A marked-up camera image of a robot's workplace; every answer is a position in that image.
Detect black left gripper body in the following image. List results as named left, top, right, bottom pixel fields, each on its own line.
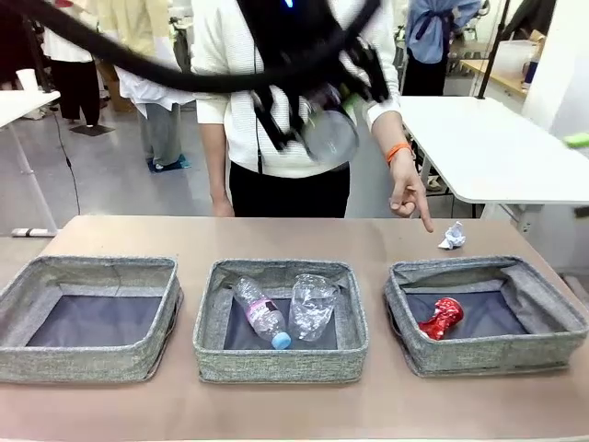
left=237, top=0, right=369, bottom=98

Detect crushed silver black can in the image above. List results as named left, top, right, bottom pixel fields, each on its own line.
left=301, top=84, right=361, bottom=165

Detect clear bottle with blue cap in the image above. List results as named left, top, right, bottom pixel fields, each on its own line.
left=232, top=275, right=293, bottom=350

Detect clear plastic cup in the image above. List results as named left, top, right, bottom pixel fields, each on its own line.
left=288, top=273, right=341, bottom=343

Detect crushed red can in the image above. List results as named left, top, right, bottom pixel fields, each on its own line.
left=417, top=297, right=465, bottom=342

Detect person's left forearm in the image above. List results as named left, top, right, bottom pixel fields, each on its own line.
left=370, top=110, right=412, bottom=156

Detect person's right forearm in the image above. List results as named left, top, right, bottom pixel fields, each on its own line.
left=197, top=122, right=231, bottom=204

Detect person's right hand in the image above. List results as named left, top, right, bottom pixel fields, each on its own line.
left=211, top=196, right=236, bottom=218

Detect person's left hand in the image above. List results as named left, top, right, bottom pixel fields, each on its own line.
left=388, top=150, right=436, bottom=234

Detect white knit sweater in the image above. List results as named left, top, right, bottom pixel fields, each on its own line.
left=191, top=0, right=402, bottom=180

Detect person in blue tied shirt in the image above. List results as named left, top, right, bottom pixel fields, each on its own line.
left=404, top=0, right=482, bottom=97

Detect black trousers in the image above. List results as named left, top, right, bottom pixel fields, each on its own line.
left=228, top=158, right=352, bottom=219

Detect orange wrist watch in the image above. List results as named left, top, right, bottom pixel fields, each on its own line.
left=385, top=141, right=414, bottom=166

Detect large white table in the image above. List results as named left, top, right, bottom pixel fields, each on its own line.
left=398, top=95, right=589, bottom=220

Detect translucent storage bin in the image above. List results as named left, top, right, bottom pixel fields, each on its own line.
left=498, top=40, right=540, bottom=85

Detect wooden workbench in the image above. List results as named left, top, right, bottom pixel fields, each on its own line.
left=458, top=59, right=528, bottom=97

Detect person in grey trousers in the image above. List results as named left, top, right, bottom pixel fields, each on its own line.
left=114, top=0, right=197, bottom=172

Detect black stand pole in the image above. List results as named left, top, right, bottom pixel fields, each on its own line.
left=476, top=0, right=512, bottom=100

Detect crumpled white paper ball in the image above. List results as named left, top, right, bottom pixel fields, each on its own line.
left=436, top=220, right=468, bottom=251

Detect person in black trousers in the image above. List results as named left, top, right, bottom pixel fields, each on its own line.
left=43, top=0, right=102, bottom=128

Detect grey fabric basket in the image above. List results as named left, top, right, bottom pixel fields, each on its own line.
left=0, top=256, right=184, bottom=386
left=381, top=255, right=589, bottom=378
left=191, top=259, right=370, bottom=385

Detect thin black neck cord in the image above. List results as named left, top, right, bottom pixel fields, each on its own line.
left=252, top=43, right=264, bottom=175

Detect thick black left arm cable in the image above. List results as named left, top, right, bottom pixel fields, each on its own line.
left=25, top=0, right=383, bottom=95

